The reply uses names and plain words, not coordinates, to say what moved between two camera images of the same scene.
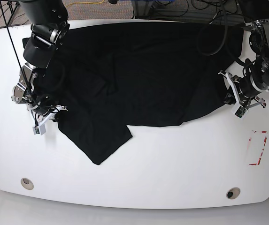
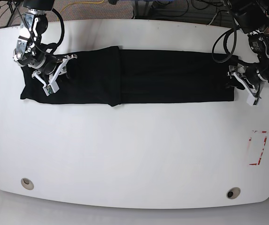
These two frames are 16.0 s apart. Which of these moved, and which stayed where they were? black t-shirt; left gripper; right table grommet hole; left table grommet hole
Moved: left gripper; black t-shirt
Stayed: left table grommet hole; right table grommet hole
